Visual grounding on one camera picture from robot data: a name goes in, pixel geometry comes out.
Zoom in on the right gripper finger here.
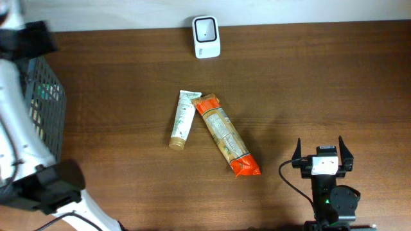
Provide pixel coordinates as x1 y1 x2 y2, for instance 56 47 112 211
338 136 354 169
292 138 302 160

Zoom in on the orange noodle packet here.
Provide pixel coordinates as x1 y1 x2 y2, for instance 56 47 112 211
191 94 261 176

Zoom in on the white cream tube gold cap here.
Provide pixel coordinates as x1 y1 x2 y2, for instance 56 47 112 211
169 90 202 151

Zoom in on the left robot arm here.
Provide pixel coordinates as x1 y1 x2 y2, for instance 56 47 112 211
1 1 123 230

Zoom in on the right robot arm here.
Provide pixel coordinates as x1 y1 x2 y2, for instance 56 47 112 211
291 137 376 231

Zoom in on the white barcode scanner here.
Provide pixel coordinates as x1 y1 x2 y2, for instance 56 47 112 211
191 15 221 59

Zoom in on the dark grey plastic basket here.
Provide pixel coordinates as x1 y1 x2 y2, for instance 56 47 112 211
20 56 67 162

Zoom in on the left black cable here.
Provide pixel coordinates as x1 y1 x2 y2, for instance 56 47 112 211
31 211 103 231

